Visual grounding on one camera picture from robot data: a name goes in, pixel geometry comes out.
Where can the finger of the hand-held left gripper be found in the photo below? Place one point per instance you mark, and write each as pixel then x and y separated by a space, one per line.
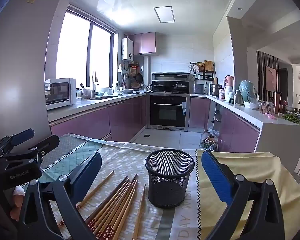
pixel 23 135
pixel 50 141

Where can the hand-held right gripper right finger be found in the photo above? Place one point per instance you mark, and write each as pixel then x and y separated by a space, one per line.
pixel 215 177

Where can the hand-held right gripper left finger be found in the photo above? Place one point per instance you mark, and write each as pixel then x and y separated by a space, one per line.
pixel 90 172

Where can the bunch of wooden chopsticks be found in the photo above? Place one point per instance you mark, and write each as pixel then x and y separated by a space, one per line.
pixel 117 200

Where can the black mesh holder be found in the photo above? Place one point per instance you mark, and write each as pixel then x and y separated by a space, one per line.
pixel 168 192

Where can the person's left hand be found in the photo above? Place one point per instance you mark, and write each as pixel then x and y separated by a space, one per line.
pixel 16 202

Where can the patchwork printed tablecloth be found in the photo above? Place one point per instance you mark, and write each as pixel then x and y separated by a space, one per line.
pixel 120 155

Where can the plastic bag of greens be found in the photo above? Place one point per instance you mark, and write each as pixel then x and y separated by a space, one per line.
pixel 214 138

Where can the plastic oil bottle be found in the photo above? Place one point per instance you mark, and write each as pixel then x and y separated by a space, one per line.
pixel 204 140

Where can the white microwave oven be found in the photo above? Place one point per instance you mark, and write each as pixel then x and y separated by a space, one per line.
pixel 61 93

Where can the pink base cabinets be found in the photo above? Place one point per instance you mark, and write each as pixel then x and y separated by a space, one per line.
pixel 198 112
pixel 237 132
pixel 97 122

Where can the grey refrigerator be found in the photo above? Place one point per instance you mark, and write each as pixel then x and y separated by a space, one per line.
pixel 20 67

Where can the steel sink faucet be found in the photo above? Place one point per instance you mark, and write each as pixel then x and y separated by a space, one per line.
pixel 93 85

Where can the built-in black oven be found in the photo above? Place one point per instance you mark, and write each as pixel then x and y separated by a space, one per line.
pixel 168 112

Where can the white kitchen countertop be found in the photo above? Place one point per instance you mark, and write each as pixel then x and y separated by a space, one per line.
pixel 277 127

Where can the steel vacuum flask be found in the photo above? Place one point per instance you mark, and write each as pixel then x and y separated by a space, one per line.
pixel 237 98

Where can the pink plastic bag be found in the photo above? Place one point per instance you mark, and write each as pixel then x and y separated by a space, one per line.
pixel 269 115

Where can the clear plastic food container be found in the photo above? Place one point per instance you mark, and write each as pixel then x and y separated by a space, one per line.
pixel 266 108

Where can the steel stockpot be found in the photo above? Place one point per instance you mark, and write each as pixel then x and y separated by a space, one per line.
pixel 215 90

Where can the steel mixing bowl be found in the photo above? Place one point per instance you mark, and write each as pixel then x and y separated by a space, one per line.
pixel 127 91

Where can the silver countertop appliance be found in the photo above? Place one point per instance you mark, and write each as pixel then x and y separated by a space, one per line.
pixel 198 89

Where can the teal covered appliance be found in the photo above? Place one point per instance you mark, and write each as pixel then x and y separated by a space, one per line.
pixel 247 91

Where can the kitchen window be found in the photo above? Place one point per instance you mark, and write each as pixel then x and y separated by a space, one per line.
pixel 72 50

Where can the green leafy vegetables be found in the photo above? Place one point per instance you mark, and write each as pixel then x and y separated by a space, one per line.
pixel 291 118

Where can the black pot with glass lid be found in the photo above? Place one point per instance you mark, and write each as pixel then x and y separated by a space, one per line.
pixel 178 87
pixel 159 87

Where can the copper tumbler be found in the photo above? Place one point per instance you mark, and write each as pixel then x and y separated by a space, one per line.
pixel 278 102

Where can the pink thermos kettle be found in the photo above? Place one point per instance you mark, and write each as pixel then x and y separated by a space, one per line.
pixel 229 80

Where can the hanging frying pan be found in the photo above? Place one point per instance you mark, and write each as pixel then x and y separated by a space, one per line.
pixel 139 78

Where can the black range hood stove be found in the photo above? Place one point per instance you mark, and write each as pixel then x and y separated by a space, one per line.
pixel 170 76

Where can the wooden cutting board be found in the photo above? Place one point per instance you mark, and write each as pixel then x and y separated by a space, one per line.
pixel 208 66

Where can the dark slatted room divider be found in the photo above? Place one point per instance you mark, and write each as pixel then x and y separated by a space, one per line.
pixel 261 75

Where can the white gas water heater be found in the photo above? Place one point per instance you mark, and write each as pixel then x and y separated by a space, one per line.
pixel 127 48

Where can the ceiling light panel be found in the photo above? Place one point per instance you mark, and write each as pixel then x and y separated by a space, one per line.
pixel 165 14

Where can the black wall rack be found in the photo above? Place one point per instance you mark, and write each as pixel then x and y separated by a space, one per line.
pixel 207 75

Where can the pink wall picture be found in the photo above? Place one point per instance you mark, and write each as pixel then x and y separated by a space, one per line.
pixel 271 78

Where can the pink wall cabinets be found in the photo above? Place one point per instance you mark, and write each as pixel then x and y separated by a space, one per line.
pixel 145 43

